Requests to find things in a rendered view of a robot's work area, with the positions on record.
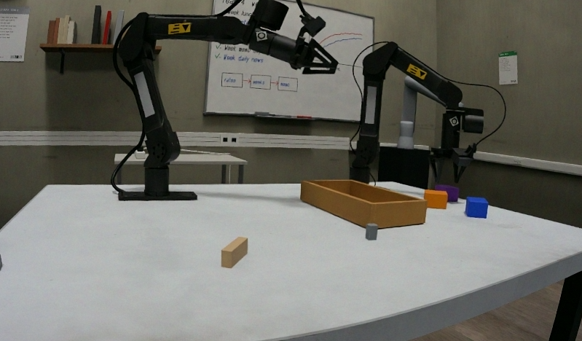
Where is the tan rectangular block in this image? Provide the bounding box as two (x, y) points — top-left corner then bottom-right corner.
(221, 237), (248, 269)

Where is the orange block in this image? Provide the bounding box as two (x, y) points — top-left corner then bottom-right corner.
(423, 190), (448, 209)

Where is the blue block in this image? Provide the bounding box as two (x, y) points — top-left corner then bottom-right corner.
(465, 197), (489, 219)

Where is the wooden tray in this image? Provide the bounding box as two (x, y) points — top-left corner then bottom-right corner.
(300, 180), (428, 228)

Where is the purple block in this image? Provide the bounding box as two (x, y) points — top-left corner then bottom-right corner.
(435, 185), (459, 202)

